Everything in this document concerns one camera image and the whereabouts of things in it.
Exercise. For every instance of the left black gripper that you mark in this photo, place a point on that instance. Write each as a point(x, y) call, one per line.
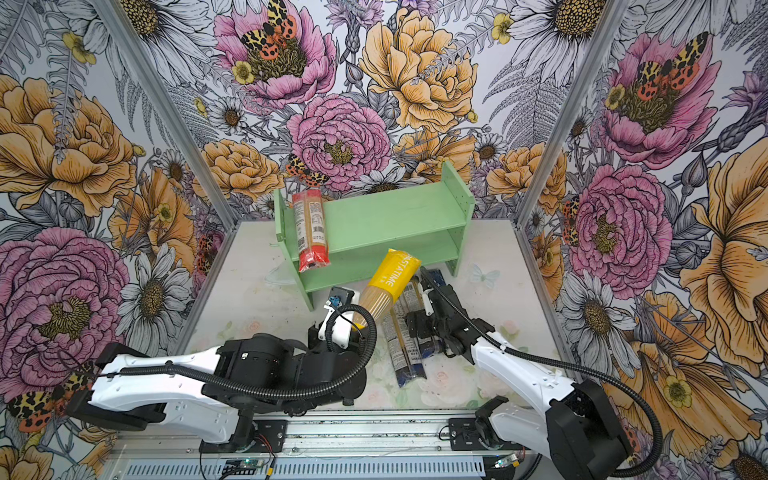
point(312, 334)

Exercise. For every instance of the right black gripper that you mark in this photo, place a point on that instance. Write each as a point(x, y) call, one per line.
point(419, 319)

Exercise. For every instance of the yellow spaghetti bag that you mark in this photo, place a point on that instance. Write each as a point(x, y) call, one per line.
point(388, 283)

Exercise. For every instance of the red-ended spaghetti bag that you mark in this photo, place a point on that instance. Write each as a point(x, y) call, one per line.
point(310, 230)

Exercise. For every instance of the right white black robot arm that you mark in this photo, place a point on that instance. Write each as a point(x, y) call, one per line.
point(569, 422)

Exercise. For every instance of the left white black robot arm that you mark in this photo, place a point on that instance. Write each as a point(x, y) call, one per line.
point(215, 393)

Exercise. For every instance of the light green wooden shelf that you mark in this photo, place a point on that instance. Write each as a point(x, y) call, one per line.
point(429, 221)

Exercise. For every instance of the blue-ended spaghetti bag, left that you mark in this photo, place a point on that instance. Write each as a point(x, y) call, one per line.
point(404, 352)

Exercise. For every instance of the blue Barilla spaghetti box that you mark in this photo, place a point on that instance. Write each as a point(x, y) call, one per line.
point(434, 280)

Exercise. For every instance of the green circuit board left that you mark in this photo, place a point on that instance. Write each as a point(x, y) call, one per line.
point(244, 467)

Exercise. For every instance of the green circuit board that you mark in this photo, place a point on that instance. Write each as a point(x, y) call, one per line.
point(509, 461)
point(244, 467)

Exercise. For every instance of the green circuit board right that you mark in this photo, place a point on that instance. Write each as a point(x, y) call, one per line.
point(509, 461)

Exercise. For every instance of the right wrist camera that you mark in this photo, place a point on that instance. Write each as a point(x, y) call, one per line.
point(427, 303)

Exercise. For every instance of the aluminium mounting rail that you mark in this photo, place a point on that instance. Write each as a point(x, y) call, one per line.
point(321, 434)

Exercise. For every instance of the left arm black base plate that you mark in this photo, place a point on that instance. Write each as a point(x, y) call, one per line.
point(261, 436)

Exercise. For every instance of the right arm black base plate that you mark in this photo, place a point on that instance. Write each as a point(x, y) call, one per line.
point(474, 434)

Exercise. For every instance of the left aluminium corner post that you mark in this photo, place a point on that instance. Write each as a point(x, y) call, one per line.
point(119, 27)

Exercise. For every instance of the aluminium corner post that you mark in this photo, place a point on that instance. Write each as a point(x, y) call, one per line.
point(119, 27)
point(583, 80)

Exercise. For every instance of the right aluminium corner post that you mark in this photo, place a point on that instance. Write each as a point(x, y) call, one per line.
point(583, 80)

